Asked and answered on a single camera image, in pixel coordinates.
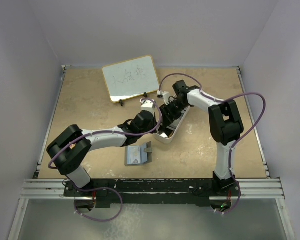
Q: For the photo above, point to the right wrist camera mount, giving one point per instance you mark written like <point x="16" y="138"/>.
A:
<point x="165" y="95"/>

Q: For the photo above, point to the white VIP card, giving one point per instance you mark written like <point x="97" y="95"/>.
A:
<point x="132" y="155"/>

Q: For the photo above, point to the grey card holder wallet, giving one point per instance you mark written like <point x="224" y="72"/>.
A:
<point x="146" y="153"/>

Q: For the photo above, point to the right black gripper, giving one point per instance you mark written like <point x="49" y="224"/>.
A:
<point x="168" y="119"/>

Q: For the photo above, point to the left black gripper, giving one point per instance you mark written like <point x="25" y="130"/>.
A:
<point x="154" y="124"/>

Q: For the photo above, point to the white oblong plastic tray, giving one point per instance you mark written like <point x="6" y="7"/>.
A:
<point x="167" y="135"/>

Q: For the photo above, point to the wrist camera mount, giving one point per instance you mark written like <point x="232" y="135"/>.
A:
<point x="165" y="95"/>
<point x="147" y="105"/>

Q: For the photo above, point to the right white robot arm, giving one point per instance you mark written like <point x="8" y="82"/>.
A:
<point x="225" y="123"/>

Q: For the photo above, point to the small whiteboard wooden frame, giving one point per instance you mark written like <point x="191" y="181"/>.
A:
<point x="130" y="78"/>

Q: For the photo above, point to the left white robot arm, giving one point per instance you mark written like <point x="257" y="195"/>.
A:
<point x="69" y="149"/>

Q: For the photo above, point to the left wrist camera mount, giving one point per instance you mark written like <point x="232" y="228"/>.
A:
<point x="147" y="105"/>

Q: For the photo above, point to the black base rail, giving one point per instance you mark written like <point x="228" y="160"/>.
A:
<point x="201" y="192"/>

